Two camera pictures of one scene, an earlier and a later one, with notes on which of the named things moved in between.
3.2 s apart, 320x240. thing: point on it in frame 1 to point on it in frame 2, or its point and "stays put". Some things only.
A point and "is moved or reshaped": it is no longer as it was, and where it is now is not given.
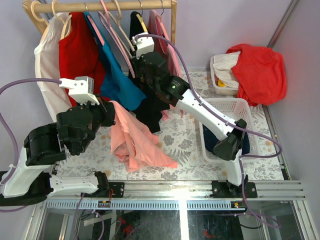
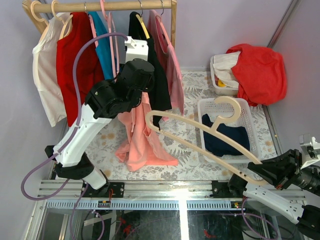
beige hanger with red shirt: x=67 y=25 stays put
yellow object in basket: x=220 y=84 stays put
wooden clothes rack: x=38 y=12 stays put
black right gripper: x=139 y=66 to x=290 y=170
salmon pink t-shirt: x=134 y=145 is moved or reshaped
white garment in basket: x=222 y=64 stays put
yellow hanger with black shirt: x=141 y=20 stays put
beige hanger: x=118 y=18 to x=215 y=130
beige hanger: x=42 y=20 stays put
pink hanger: x=108 y=26 is moved or reshaped
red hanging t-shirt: x=79 y=56 stays put
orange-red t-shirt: x=260 y=74 stays put
